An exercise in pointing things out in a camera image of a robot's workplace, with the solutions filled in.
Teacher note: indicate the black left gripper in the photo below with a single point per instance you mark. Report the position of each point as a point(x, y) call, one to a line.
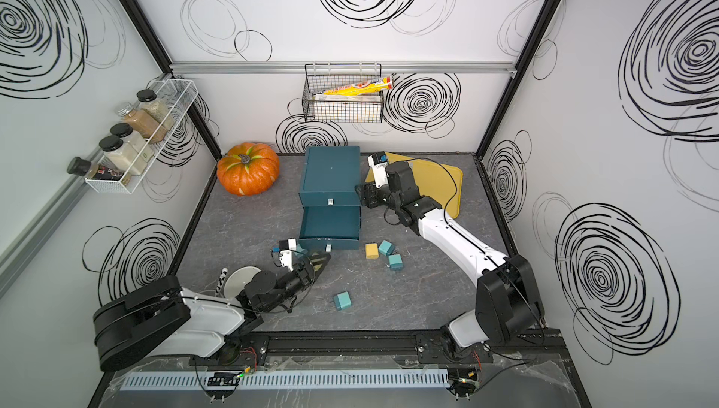
point(304, 273)

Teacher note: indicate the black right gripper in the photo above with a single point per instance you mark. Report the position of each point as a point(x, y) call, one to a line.
point(364, 195)

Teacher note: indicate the teal drawer cabinet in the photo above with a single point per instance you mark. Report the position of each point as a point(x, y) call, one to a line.
point(331, 206)

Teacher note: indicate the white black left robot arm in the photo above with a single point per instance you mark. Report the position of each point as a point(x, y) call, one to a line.
point(164, 319)

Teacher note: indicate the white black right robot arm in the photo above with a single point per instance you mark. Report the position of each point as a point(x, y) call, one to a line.
point(507, 296)

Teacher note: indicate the yellow cutting board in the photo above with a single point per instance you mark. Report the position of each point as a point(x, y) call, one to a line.
point(439, 181)

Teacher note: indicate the white plate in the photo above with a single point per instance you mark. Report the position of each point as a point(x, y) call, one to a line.
point(236, 282)

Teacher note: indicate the yellow snack package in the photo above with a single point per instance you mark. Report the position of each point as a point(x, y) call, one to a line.
point(365, 87)

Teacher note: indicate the orange decorative pumpkin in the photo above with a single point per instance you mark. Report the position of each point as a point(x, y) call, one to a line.
point(249, 169)

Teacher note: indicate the spice jar brown contents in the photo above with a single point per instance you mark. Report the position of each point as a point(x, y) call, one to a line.
point(142, 122)

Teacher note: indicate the clear acrylic spice shelf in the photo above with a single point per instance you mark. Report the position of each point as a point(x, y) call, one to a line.
point(151, 145)

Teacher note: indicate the spice jar cream contents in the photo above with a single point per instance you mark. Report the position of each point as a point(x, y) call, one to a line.
point(122, 155)

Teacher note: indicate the spice jar tan contents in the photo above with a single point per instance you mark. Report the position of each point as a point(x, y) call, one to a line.
point(156, 107)

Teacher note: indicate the spice jar white contents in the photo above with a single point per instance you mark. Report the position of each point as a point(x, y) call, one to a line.
point(134, 139)

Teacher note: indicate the small dark pepper bottle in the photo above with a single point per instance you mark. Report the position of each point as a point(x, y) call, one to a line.
point(96, 172)

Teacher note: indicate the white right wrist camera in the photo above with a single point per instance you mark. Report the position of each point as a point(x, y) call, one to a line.
point(378, 163)

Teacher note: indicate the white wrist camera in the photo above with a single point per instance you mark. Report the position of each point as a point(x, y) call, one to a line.
point(378, 163)
point(283, 253)

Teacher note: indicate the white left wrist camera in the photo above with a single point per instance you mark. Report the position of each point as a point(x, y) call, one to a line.
point(283, 253)

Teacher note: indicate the black wire wall basket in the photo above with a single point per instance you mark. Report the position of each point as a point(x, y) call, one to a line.
point(319, 77)

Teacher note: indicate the grey slotted cable duct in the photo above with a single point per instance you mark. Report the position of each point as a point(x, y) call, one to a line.
point(326, 379)

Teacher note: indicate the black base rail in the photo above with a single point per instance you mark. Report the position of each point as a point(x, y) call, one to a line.
point(425, 346)

